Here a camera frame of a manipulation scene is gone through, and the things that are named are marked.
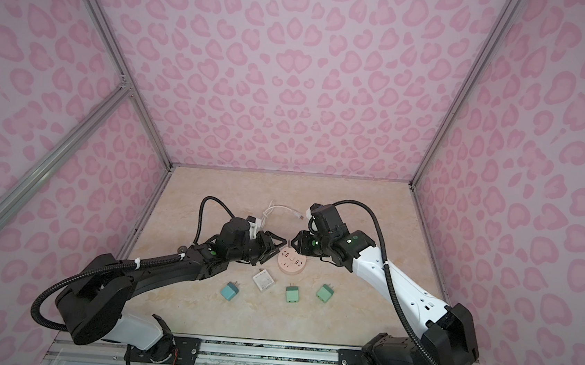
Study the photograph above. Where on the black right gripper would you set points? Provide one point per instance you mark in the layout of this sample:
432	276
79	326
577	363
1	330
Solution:
305	244

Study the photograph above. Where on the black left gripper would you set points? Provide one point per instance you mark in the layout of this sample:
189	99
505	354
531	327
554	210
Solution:
261	245

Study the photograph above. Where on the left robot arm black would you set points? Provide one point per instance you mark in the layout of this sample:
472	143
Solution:
93	308

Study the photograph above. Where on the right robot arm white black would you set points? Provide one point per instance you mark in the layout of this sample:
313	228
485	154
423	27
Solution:
437	333

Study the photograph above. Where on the pink round power strip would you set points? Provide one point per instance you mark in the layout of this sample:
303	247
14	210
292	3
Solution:
290	262

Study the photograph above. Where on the white square plug adapter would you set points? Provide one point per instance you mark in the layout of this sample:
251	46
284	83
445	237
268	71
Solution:
263	280

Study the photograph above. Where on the green plug adapter middle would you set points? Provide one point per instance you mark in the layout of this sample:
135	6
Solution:
292	294

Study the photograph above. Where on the green plug adapter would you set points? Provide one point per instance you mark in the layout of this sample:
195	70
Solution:
292	294
325	293

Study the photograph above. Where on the green plug adapter right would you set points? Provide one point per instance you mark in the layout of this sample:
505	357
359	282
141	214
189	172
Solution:
325	293

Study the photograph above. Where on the teal plug adapter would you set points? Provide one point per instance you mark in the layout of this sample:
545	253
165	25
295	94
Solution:
230	291

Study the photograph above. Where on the aluminium frame profile left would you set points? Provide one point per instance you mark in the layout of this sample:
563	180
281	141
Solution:
41	172

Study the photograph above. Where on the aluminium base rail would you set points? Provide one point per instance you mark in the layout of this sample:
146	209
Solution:
277	361

